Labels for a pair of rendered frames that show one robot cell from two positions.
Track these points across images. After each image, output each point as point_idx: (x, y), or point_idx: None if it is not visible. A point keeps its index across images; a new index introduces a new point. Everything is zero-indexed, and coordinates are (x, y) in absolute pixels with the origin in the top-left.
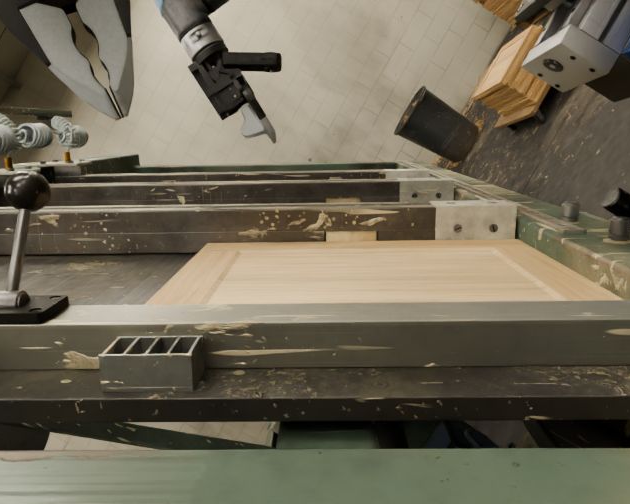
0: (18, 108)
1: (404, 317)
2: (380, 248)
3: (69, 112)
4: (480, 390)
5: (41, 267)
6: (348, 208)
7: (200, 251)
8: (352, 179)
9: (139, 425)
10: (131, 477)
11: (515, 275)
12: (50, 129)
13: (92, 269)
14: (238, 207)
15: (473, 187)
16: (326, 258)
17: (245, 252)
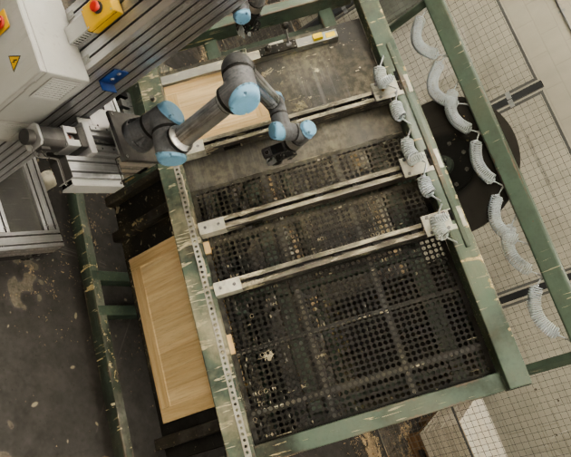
0: (440, 181)
1: (204, 66)
2: (218, 128)
3: (465, 243)
4: (194, 65)
5: (312, 101)
6: (228, 131)
7: (268, 113)
8: (246, 219)
9: (338, 201)
10: (220, 23)
11: (184, 111)
12: (425, 194)
13: (295, 102)
14: (263, 124)
15: (188, 224)
16: (231, 116)
17: (256, 117)
